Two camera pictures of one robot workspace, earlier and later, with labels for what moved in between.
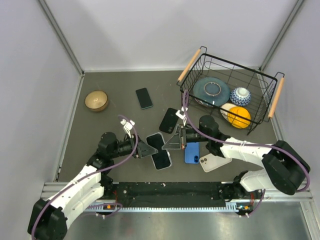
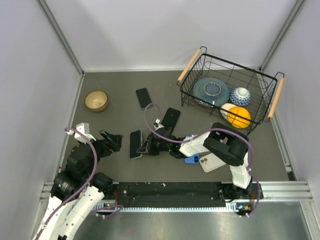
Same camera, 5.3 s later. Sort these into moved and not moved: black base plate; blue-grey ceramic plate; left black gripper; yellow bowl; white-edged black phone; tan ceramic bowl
Moved: left black gripper; white-edged black phone
Not moved: black base plate; yellow bowl; tan ceramic bowl; blue-grey ceramic plate
